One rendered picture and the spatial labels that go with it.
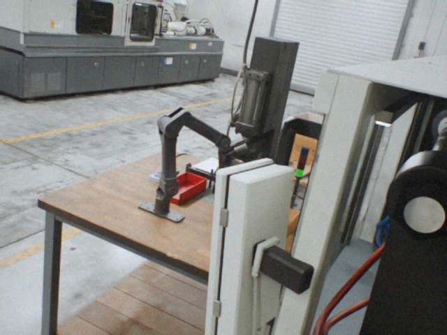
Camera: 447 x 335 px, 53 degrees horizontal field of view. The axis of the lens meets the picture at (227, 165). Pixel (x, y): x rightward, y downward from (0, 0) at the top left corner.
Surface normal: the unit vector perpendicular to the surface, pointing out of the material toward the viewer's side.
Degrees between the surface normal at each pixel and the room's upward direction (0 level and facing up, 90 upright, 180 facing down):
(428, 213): 90
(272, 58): 90
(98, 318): 0
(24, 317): 0
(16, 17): 90
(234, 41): 90
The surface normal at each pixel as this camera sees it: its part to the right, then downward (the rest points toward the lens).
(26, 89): 0.86, 0.30
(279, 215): 0.76, 0.22
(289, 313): -0.48, 0.22
